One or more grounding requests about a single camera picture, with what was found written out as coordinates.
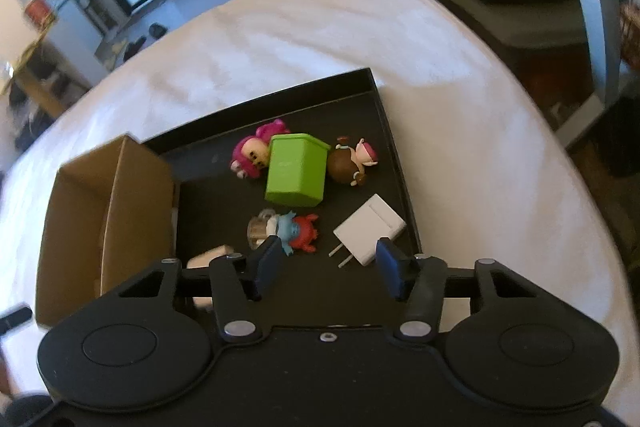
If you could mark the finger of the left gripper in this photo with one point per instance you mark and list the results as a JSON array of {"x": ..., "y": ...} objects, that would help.
[{"x": 14, "y": 318}]

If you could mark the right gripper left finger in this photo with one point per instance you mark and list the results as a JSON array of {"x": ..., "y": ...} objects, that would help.
[{"x": 237, "y": 281}]

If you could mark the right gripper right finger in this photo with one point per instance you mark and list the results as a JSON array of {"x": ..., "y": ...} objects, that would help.
[{"x": 419, "y": 284}]

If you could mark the blue smurf beer mug figurine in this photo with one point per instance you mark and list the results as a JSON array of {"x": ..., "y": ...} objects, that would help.
[{"x": 296, "y": 232}]

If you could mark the white wall charger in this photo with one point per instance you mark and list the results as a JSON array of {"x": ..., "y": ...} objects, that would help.
[{"x": 360, "y": 232}]

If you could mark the green plastic hexagonal cup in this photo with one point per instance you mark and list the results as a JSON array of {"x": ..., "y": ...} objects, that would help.
[{"x": 297, "y": 170}]

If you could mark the pink monster figurine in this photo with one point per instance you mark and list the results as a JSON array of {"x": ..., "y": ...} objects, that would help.
[{"x": 251, "y": 156}]

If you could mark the brown cardboard box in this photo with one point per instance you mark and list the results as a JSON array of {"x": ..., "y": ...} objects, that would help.
[{"x": 109, "y": 217}]

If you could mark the brown haired doll figurine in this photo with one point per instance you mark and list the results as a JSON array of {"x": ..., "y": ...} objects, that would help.
[{"x": 347, "y": 164}]

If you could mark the black shallow tray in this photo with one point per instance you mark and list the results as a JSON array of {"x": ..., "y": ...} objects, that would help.
[{"x": 215, "y": 206}]

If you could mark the round yellow side table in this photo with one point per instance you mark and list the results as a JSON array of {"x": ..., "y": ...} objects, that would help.
[{"x": 40, "y": 90}]

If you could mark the red tin box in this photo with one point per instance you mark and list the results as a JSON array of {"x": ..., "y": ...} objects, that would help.
[{"x": 39, "y": 12}]

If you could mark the grey metal chair leg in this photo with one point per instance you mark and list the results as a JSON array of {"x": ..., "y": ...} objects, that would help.
[{"x": 602, "y": 25}]

